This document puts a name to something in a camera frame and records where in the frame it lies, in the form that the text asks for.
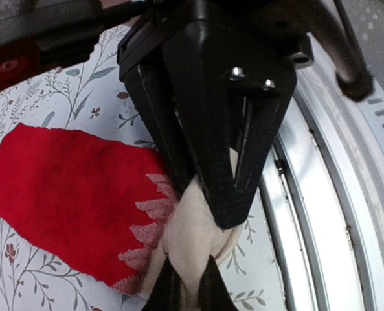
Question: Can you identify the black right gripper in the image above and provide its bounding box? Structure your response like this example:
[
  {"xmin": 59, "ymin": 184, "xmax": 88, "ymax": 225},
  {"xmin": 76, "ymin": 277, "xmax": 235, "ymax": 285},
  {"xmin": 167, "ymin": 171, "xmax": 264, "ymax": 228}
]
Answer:
[{"xmin": 116, "ymin": 0, "xmax": 312, "ymax": 82}]

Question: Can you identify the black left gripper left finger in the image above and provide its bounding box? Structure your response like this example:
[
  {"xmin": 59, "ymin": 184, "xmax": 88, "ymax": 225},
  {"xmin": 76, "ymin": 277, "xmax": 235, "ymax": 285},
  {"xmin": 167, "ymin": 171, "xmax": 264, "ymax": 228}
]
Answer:
[{"xmin": 142, "ymin": 257, "xmax": 181, "ymax": 311}]

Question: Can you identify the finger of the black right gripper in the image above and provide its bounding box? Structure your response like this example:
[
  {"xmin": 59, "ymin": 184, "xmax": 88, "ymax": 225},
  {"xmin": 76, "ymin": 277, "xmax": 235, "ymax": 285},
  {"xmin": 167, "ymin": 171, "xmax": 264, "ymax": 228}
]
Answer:
[
  {"xmin": 161, "ymin": 22, "xmax": 298, "ymax": 230},
  {"xmin": 123, "ymin": 64, "xmax": 195, "ymax": 196}
]

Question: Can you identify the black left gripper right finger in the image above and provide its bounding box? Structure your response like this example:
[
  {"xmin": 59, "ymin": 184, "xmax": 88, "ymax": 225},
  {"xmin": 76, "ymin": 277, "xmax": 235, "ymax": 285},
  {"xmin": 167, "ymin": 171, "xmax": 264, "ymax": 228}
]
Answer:
[{"xmin": 198, "ymin": 255, "xmax": 238, "ymax": 311}]

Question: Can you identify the red and beige sock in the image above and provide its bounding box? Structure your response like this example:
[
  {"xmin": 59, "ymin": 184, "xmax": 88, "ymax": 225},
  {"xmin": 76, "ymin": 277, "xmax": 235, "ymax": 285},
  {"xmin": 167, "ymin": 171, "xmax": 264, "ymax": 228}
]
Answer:
[{"xmin": 0, "ymin": 124, "xmax": 240, "ymax": 310}]

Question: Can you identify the aluminium front frame rail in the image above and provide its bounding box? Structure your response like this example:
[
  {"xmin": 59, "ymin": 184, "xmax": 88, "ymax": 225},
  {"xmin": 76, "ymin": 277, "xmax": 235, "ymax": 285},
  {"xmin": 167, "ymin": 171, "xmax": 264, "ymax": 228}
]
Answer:
[{"xmin": 260, "ymin": 41, "xmax": 384, "ymax": 310}]

